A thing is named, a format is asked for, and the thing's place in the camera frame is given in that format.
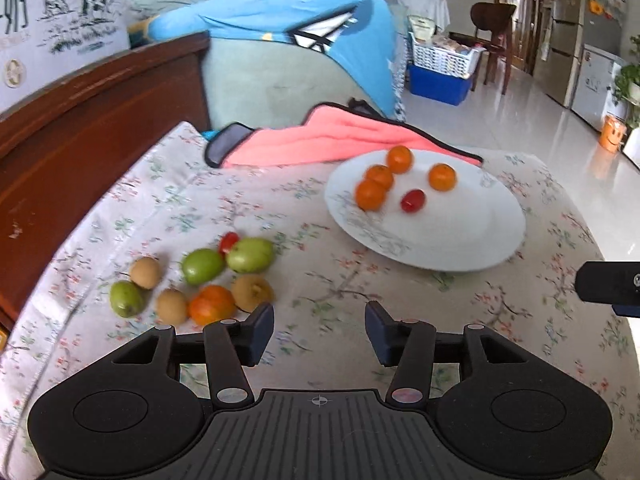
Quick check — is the dark wooden headboard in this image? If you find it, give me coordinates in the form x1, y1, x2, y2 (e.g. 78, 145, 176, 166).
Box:
0, 30, 211, 331

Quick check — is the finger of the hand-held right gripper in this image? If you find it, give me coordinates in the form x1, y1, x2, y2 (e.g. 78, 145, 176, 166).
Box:
575, 261, 640, 318

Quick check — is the silver refrigerator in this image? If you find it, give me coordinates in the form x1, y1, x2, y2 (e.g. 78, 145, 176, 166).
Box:
532, 0, 631, 108

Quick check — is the blue plastic bin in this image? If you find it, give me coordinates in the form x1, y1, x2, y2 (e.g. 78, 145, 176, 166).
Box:
407, 62, 473, 107

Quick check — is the white printed carton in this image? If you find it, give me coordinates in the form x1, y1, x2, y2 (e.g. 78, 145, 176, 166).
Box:
0, 0, 131, 111

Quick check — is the table with white cloth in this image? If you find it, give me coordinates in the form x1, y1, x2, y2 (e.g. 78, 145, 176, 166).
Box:
370, 0, 451, 36

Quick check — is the brown kiwi fruit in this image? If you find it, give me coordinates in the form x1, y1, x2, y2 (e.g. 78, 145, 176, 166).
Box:
129, 256, 163, 290
155, 288, 190, 326
231, 274, 275, 313

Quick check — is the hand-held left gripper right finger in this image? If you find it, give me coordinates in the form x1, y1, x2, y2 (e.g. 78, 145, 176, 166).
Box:
365, 301, 530, 407

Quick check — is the wooden door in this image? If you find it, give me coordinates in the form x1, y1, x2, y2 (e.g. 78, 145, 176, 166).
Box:
495, 0, 546, 76

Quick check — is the pink cloth with black trim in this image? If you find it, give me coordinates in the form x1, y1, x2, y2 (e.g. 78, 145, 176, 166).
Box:
204, 102, 485, 170

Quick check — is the green jujube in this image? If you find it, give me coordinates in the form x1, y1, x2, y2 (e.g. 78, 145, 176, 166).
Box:
180, 248, 226, 286
109, 280, 146, 318
225, 237, 276, 274

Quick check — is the pale green cushion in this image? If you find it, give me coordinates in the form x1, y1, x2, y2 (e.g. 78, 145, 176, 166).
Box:
120, 0, 401, 133

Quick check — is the white plate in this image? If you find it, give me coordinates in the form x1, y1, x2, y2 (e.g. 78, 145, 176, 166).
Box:
324, 149, 527, 272

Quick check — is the orange tangerine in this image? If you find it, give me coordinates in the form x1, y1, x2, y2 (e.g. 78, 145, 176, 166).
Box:
386, 145, 414, 175
428, 163, 457, 192
364, 164, 395, 192
188, 285, 237, 326
355, 179, 388, 212

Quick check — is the dark wooden chair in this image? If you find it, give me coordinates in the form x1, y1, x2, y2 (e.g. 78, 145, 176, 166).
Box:
470, 2, 518, 96

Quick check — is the white freezer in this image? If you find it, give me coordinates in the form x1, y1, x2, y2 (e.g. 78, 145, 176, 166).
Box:
570, 45, 626, 131

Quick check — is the white plastic basket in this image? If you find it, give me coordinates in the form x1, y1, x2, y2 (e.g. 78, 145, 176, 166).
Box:
410, 35, 483, 81

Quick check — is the potted green plant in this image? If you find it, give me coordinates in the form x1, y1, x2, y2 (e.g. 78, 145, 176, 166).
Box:
612, 35, 640, 126

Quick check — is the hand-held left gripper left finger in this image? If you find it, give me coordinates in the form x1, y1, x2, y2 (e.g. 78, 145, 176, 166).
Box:
110, 302, 276, 409

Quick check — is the orange bucket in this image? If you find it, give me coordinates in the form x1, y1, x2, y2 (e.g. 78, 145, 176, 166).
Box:
600, 115, 627, 152

